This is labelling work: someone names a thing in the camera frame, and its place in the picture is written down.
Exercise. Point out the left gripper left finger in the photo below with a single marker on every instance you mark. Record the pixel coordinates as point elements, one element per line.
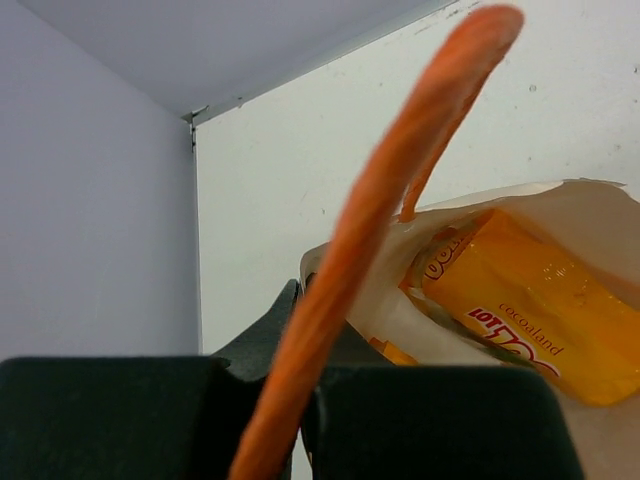
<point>175,417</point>

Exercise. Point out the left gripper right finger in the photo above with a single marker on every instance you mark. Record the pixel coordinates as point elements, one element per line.
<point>370,419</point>

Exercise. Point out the white paper bag orange handles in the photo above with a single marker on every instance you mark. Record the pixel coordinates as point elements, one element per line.
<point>384,195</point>

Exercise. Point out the orange cocoaland snack packet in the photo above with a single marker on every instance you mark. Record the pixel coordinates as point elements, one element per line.
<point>492,286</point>

